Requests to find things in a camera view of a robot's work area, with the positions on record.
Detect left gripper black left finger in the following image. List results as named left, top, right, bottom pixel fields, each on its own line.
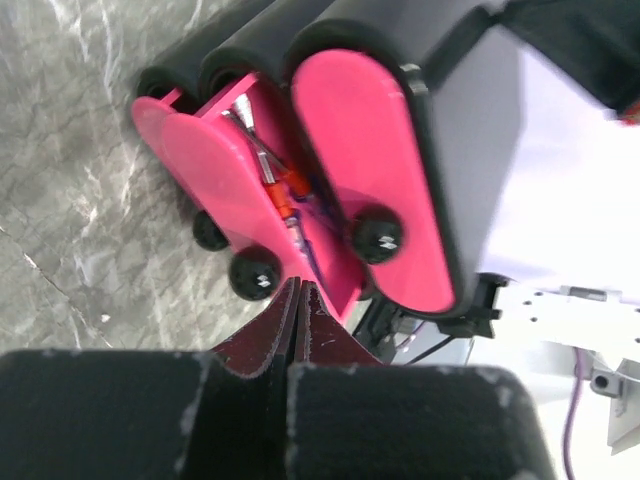
left=1, top=279, right=300, bottom=479

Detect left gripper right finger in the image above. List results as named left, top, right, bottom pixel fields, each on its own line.
left=284, top=282, right=555, bottom=479

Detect blue red screwdriver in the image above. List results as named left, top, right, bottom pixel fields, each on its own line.
left=222, top=110, right=326, bottom=281

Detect small red screwdriver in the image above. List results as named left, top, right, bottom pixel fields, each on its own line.
left=226, top=94, right=315, bottom=202

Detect pink drawer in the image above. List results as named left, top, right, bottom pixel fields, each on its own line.
left=131, top=88, right=201, bottom=207
left=162, top=74, right=366, bottom=323
left=291, top=49, right=456, bottom=313

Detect pink top drawer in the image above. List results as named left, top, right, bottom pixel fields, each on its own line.
left=291, top=49, right=456, bottom=313

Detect black drawer cabinet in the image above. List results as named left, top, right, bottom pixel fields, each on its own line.
left=134, top=0, right=640, bottom=321

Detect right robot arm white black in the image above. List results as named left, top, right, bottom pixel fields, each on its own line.
left=354, top=281, right=639, bottom=454

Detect pink bottom drawer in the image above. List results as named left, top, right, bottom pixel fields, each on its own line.
left=131, top=88, right=201, bottom=207

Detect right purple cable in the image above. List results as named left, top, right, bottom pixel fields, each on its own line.
left=389, top=319, right=589, bottom=480

